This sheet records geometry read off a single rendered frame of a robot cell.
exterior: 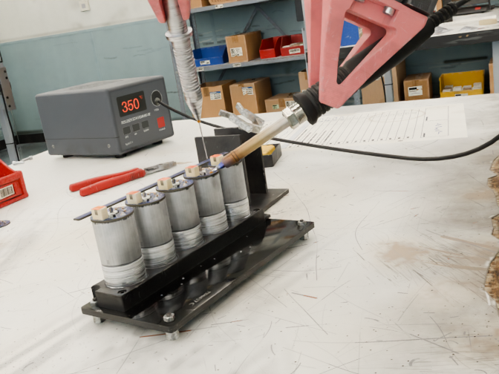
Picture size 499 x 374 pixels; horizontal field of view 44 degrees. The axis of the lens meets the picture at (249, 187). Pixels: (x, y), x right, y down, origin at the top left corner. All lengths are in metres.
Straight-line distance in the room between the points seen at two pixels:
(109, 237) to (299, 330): 0.12
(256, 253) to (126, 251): 0.09
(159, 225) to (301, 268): 0.10
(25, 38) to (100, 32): 0.86
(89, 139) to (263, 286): 0.54
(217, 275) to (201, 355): 0.07
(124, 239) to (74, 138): 0.55
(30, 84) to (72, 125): 5.60
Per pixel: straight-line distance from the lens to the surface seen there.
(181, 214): 0.40
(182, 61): 0.37
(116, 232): 0.36
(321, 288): 0.37
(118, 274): 0.37
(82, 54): 6.05
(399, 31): 0.41
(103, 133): 0.85
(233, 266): 0.39
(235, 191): 0.44
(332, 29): 0.40
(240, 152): 0.42
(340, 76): 0.42
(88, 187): 0.69
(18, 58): 6.52
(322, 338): 0.32
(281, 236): 0.43
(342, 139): 0.76
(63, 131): 0.92
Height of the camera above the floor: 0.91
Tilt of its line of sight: 15 degrees down
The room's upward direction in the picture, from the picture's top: 9 degrees counter-clockwise
